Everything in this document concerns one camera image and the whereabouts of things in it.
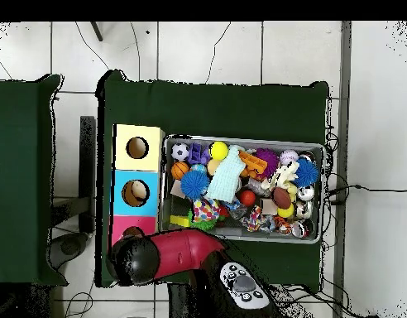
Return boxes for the blue fuzzy ball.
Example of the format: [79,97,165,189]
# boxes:
[292,157,320,189]
[180,169,211,201]

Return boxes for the shallow clear mesh bin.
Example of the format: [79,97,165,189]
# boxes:
[158,133,326,245]

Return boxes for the wooden box with three holes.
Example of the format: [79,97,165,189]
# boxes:
[107,123,166,261]

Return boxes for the mint green knitted cloth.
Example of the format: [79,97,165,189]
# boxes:
[205,145,247,204]

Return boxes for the small orange basketball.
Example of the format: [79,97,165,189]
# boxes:
[170,161,190,181]

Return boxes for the yellow ball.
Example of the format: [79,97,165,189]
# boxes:
[208,141,230,161]

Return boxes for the black and white soccer ball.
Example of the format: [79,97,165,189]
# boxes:
[170,142,191,162]

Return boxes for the orange plastic block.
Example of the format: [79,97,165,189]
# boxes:
[237,150,269,178]

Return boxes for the multicoloured knotted fabric toy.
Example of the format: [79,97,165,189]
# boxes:
[240,205,267,233]

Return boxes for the dark green table cloth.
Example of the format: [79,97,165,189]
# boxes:
[95,69,330,288]
[0,73,69,287]

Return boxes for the purple spiky ball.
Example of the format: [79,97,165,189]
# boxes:
[255,147,280,178]

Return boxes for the brown toy football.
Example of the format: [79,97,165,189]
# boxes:
[271,186,293,210]

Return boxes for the white baseball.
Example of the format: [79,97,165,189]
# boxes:
[278,149,299,166]

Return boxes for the black upright panel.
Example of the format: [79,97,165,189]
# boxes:
[79,115,97,234]

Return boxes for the grey rounded base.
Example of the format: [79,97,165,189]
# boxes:
[49,231,90,269]

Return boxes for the black stand with legs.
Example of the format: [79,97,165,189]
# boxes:
[89,21,104,43]

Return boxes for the thin black floor cable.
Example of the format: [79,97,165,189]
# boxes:
[204,21,232,84]

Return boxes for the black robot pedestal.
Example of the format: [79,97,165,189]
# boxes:
[167,282,208,318]

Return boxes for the black power cable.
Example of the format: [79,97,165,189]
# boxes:
[327,183,407,205]

